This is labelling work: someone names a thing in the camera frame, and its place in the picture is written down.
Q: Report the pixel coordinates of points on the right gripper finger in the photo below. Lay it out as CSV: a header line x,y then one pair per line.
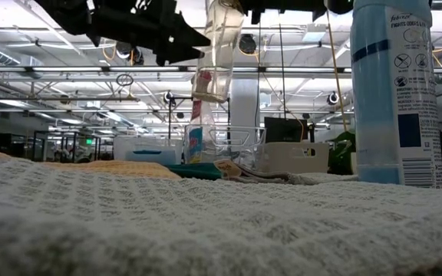
x,y
253,5

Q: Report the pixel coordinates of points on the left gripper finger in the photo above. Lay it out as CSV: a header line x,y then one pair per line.
x,y
175,55
188,38

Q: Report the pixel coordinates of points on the clear spray bottle white trigger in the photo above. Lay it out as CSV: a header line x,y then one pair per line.
x,y
221,46

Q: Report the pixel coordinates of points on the orange cloth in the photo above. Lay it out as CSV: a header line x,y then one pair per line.
x,y
121,168

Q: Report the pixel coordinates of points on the blue air freshener spray can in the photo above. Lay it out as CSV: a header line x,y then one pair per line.
x,y
374,115

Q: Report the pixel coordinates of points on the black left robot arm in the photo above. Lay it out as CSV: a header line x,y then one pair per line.
x,y
67,11

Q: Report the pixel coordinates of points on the small clear plastic bin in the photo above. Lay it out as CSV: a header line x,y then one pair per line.
x,y
148,157

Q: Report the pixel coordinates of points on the large clear plastic bin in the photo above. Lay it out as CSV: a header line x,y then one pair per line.
x,y
244,149

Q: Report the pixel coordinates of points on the dark green folded cloth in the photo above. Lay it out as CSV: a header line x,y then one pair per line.
x,y
198,171

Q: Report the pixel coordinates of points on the green exit sign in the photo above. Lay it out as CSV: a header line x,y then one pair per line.
x,y
89,142

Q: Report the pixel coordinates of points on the black computer monitor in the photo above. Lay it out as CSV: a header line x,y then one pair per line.
x,y
282,130

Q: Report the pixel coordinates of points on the green plant in white pot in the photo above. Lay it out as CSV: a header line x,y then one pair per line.
x,y
342,153

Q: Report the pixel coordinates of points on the grey waffle weave cloth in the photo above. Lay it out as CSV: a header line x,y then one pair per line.
x,y
205,222

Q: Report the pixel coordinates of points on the black background stand frame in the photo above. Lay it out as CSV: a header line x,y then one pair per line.
x,y
170,119

